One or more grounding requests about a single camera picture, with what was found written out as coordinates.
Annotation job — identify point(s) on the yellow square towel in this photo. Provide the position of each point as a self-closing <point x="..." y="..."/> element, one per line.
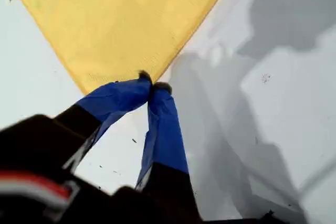
<point x="110" y="24"/>

